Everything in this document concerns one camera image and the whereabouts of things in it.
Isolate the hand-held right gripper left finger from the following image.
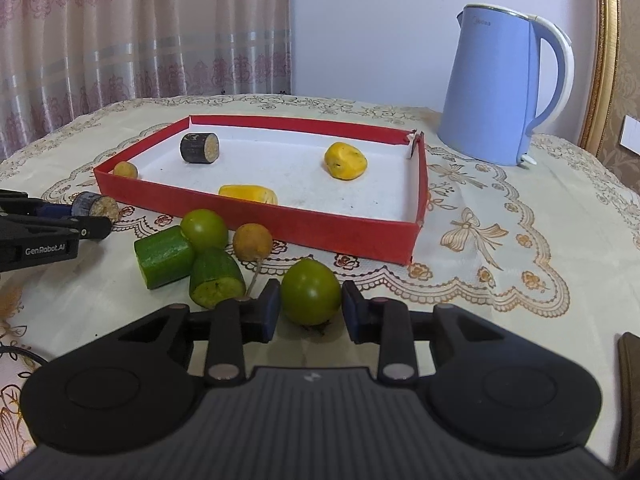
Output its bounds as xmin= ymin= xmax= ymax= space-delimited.
xmin=107 ymin=278 xmax=282 ymax=387

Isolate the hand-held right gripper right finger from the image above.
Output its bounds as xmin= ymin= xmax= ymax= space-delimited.
xmin=341 ymin=280 xmax=516 ymax=386

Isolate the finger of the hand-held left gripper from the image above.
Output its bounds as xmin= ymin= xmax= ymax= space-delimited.
xmin=0 ymin=215 xmax=112 ymax=243
xmin=0 ymin=189 xmax=76 ymax=220

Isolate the green round lime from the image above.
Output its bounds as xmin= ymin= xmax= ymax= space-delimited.
xmin=280 ymin=258 xmax=342 ymax=328
xmin=180 ymin=209 xmax=230 ymax=253

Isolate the green cucumber piece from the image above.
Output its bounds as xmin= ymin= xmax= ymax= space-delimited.
xmin=133 ymin=225 xmax=196 ymax=291
xmin=188 ymin=247 xmax=247 ymax=309

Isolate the brown longan with stem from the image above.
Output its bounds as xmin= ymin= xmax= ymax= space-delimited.
xmin=232 ymin=223 xmax=274 ymax=295

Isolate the red cardboard box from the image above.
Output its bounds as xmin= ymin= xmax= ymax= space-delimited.
xmin=93 ymin=115 xmax=429 ymax=266

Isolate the yellow banana piece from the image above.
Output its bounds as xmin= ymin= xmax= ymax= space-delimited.
xmin=323 ymin=142 xmax=368 ymax=181
xmin=218 ymin=185 xmax=279 ymax=206

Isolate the pink patterned curtain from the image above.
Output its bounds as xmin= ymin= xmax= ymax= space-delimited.
xmin=0 ymin=0 xmax=292 ymax=161

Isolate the blue electric kettle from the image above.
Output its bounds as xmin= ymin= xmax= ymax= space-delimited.
xmin=437 ymin=4 xmax=575 ymax=168

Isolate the dark brown flat object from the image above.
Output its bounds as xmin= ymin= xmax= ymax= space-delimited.
xmin=614 ymin=332 xmax=640 ymax=473

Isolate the black cable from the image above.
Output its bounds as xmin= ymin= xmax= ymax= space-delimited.
xmin=0 ymin=342 xmax=48 ymax=363

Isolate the white wall switch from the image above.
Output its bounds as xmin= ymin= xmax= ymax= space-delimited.
xmin=620 ymin=115 xmax=640 ymax=153

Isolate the gold curved frame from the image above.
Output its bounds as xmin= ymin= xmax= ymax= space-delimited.
xmin=579 ymin=0 xmax=622 ymax=150

